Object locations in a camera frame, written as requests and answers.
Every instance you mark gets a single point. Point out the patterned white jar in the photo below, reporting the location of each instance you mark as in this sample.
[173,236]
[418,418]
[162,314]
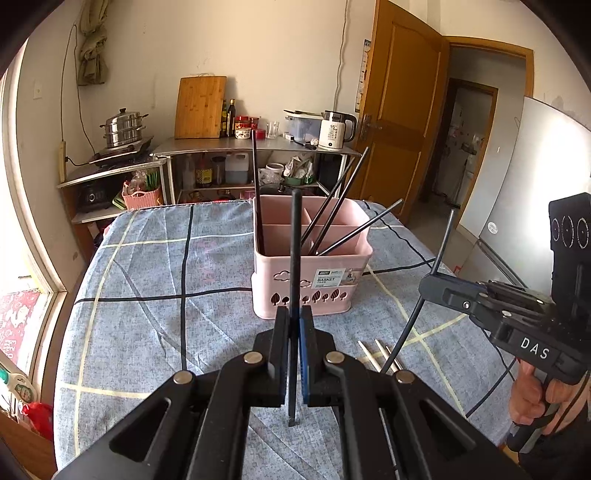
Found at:
[243,134]

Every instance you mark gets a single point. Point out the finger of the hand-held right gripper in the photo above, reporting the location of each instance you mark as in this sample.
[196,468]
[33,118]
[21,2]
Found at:
[471,307]
[461,284]

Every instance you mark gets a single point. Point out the pink plastic utensil basket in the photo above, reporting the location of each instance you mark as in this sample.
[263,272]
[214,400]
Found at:
[277,263]

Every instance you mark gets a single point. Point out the brown soy sauce bottle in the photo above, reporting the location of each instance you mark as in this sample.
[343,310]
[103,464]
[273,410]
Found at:
[202,170]

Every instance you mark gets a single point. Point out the small pink woven basket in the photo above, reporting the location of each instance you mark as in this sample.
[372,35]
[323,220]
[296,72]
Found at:
[141,196]

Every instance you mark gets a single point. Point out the low metal stove table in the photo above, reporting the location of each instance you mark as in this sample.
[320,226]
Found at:
[83,173]

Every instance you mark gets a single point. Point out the dark storage jar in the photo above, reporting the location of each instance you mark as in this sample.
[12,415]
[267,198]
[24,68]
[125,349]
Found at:
[218,170]

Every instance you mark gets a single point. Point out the stainless steel steamer pot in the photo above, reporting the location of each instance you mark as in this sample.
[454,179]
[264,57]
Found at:
[122,131]

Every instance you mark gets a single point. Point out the wall calendar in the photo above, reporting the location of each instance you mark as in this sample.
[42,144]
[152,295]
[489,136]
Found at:
[364,74]

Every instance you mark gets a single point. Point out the clear glass cup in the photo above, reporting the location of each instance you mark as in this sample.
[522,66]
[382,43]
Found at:
[272,130]

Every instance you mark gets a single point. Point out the beige power strip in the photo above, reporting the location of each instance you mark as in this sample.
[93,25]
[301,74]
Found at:
[62,159]

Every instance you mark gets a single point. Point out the white electric kettle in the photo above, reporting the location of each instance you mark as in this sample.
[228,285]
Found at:
[336,130]

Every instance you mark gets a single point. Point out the white window frame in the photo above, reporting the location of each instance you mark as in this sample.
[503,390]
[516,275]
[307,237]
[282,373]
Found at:
[27,207]

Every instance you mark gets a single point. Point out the black bin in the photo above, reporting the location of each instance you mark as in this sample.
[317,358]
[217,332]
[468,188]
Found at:
[328,170]

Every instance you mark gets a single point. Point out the metal kitchen counter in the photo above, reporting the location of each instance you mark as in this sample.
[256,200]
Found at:
[207,145]

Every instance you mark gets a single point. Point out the white bowl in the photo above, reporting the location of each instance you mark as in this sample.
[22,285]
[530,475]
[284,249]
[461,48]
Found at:
[274,170]

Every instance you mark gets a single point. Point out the white wall switch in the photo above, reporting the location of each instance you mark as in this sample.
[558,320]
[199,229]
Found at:
[39,92]

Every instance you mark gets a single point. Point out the crumpled plastic bags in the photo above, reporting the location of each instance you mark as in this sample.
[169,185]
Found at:
[300,168]

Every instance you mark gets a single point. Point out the red paper poster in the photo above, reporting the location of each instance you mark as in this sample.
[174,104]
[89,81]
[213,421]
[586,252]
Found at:
[18,323]

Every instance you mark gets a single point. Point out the clear plastic storage container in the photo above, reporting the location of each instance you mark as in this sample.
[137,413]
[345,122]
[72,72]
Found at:
[302,125]

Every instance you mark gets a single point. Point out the brown wooden door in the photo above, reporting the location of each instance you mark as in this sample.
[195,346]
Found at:
[397,92]

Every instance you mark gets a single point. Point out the white plastic jug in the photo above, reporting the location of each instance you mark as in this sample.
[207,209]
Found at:
[236,168]

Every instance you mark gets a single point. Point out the black induction cooker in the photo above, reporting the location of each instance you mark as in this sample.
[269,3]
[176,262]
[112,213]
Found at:
[122,156]

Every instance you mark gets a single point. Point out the black chopstick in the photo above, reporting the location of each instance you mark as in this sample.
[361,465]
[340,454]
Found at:
[335,196]
[256,184]
[445,240]
[330,217]
[294,254]
[364,224]

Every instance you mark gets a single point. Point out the blue plaid table cloth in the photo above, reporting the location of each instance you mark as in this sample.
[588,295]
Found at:
[138,277]

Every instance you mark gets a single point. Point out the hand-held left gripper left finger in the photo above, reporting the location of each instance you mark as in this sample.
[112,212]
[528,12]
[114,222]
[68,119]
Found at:
[279,369]

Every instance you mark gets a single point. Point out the red lid jar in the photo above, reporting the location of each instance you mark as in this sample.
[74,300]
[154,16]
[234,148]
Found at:
[241,123]

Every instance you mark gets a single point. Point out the person's right hand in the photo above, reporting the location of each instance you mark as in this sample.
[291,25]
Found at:
[524,397]

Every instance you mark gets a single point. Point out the dark sauce bottle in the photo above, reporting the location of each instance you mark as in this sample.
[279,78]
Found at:
[224,120]

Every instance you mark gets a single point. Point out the wooden cutting board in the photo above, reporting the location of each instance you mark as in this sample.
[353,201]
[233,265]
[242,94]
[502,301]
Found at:
[201,108]

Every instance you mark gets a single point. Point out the dark oil bottle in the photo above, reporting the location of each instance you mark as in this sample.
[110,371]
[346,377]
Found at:
[232,117]

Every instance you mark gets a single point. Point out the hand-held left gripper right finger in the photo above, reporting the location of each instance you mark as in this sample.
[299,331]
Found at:
[307,369]

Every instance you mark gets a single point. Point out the beige wooden chopstick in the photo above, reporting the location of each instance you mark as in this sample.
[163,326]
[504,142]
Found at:
[381,347]
[364,348]

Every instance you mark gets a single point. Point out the grey refrigerator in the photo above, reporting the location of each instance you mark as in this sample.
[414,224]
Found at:
[521,184]

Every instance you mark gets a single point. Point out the small red jar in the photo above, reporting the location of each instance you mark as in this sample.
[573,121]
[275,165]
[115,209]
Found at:
[254,122]

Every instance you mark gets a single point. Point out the hanging beige cloth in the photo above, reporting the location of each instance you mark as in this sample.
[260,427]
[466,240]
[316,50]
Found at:
[92,41]

